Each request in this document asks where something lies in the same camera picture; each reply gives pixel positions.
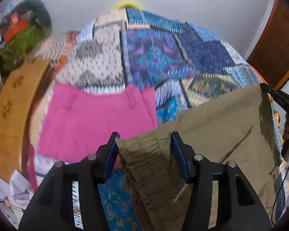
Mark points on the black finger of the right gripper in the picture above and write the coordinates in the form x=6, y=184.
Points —
x=280, y=97

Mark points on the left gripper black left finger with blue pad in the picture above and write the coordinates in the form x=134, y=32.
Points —
x=51, y=207

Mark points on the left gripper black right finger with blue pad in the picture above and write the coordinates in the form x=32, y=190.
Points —
x=239, y=207

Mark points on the olive khaki pants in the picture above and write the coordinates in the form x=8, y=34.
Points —
x=237, y=126

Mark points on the white paper pile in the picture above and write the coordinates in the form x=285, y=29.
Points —
x=15, y=196

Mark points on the pink folded garment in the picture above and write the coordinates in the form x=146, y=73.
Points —
x=77, y=123

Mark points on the wooden carved headboard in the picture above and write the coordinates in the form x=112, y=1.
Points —
x=22, y=87

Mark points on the blue patchwork bedspread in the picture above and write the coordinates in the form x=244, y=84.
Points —
x=186, y=65

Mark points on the yellow pillow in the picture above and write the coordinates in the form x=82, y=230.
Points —
x=128, y=3

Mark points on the brown wooden door frame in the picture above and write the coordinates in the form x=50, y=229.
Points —
x=270, y=57

